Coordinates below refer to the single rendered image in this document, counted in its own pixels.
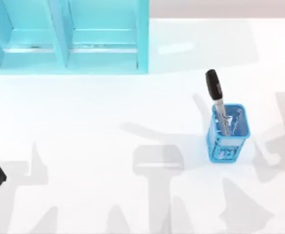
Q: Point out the black marker pen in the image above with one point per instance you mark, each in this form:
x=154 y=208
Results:
x=215 y=84

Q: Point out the light blue rack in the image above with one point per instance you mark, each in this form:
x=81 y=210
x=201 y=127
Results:
x=59 y=36

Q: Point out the blue mesh pen holder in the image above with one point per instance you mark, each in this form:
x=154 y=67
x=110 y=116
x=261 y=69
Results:
x=230 y=148

